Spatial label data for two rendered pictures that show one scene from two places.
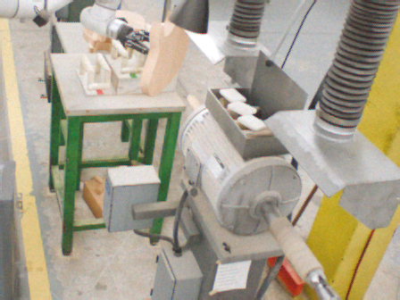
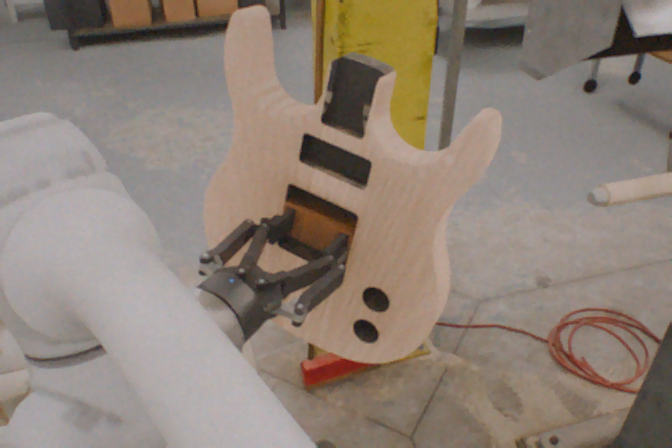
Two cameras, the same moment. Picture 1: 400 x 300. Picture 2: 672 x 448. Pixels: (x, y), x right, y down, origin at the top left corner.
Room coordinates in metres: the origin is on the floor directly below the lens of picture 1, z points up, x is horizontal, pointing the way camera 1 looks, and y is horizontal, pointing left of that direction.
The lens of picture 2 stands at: (2.03, 0.61, 1.71)
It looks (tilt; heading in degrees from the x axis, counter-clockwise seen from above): 36 degrees down; 275
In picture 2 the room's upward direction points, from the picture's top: straight up
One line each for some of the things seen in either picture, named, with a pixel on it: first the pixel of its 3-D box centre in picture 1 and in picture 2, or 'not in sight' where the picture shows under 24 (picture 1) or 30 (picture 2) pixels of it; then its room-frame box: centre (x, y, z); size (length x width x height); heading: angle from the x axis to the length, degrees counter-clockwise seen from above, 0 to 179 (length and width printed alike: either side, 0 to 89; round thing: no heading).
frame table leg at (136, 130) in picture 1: (137, 127); not in sight; (2.78, 0.11, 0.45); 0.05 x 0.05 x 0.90; 21
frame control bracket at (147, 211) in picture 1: (160, 210); not in sight; (1.35, -0.06, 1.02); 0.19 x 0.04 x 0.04; 111
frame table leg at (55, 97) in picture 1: (54, 130); not in sight; (2.60, 0.57, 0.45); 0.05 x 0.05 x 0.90; 21
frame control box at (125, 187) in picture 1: (142, 218); not in sight; (1.33, 0.00, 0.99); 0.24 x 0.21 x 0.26; 21
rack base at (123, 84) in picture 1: (125, 73); not in sight; (2.41, 0.18, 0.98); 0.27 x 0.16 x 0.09; 25
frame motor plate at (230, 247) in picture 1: (235, 213); not in sight; (1.27, -0.29, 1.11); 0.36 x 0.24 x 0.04; 21
